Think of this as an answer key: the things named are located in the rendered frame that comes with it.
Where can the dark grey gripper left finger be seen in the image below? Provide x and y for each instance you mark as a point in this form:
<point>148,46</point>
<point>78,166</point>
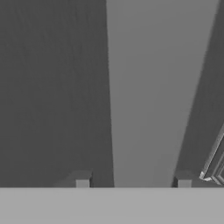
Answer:
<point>83,176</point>

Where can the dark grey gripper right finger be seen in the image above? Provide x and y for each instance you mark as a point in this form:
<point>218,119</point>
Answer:
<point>183,176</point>

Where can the dark grey fridge door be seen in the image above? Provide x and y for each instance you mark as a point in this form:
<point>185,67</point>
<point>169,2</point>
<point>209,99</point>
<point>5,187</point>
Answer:
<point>52,87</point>

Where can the dark grey cabinet panel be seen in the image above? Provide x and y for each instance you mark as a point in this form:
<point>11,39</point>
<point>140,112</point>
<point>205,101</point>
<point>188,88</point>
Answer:
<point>204,110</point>

